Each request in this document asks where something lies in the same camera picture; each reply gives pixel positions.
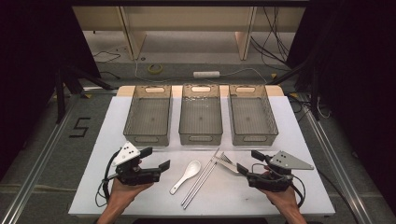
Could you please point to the white ceramic spoon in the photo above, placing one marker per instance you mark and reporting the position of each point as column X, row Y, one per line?
column 193, row 168

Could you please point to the metal floor rail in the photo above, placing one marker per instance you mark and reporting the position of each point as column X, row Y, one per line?
column 336, row 161
column 40, row 158

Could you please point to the person's right hand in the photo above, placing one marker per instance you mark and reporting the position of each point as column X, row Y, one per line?
column 285, row 199

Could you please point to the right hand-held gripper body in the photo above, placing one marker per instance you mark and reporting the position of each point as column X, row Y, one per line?
column 271, row 182

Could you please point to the metal fork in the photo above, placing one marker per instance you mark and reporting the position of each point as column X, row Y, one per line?
column 227, row 158
column 229, row 167

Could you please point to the person's left hand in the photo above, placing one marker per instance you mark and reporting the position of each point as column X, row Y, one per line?
column 124, row 196

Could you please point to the black metal stand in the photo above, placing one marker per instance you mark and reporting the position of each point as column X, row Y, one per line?
column 315, row 93
column 59, row 93

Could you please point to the beige wooden shelf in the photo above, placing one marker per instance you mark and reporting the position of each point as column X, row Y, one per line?
column 186, row 18

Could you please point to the metal chopstick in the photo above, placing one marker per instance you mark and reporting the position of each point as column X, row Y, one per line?
column 200, row 186
column 199, row 179

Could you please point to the yellow tape roll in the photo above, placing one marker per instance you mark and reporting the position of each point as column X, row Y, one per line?
column 154, row 69

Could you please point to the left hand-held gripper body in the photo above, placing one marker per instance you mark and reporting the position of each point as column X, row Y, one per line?
column 137, row 175

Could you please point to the white power strip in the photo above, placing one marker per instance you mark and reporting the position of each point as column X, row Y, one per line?
column 206, row 74

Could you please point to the transparent grey plastic bin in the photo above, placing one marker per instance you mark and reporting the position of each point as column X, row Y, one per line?
column 252, row 116
column 148, row 116
column 200, row 116

